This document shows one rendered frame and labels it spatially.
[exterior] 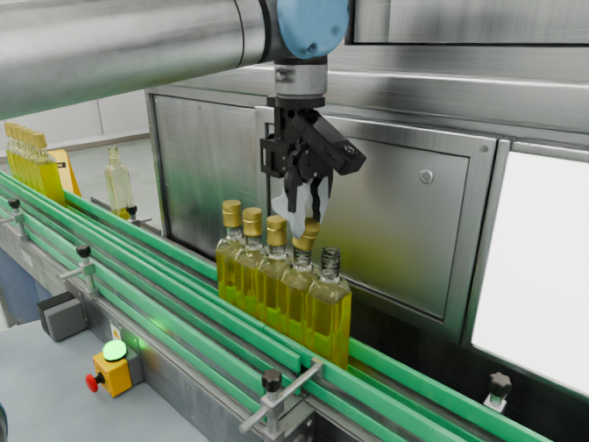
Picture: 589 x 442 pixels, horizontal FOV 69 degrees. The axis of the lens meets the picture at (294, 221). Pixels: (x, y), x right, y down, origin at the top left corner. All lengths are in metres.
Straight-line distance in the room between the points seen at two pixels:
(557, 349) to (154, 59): 0.62
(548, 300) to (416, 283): 0.20
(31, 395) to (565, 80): 1.10
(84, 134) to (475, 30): 6.48
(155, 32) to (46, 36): 0.07
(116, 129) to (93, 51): 6.75
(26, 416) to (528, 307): 0.94
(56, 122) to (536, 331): 6.47
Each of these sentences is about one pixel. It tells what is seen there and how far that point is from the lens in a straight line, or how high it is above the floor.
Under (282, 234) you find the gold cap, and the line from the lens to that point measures 0.72.
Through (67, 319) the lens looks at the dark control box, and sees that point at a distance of 1.22.
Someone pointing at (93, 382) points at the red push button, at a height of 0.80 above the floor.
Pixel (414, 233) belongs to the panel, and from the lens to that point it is 0.73.
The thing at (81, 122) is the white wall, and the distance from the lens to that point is 6.89.
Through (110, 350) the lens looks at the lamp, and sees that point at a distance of 1.00.
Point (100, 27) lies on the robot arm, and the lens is 0.37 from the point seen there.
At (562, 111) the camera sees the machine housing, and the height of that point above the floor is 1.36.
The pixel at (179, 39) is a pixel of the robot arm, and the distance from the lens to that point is 0.38.
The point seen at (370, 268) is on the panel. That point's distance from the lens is 0.80.
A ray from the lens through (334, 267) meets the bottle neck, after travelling 0.66.
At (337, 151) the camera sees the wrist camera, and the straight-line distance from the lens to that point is 0.57.
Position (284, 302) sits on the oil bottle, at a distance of 0.74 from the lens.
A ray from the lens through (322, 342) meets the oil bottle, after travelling 0.72.
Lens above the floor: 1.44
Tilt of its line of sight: 23 degrees down
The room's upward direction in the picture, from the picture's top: straight up
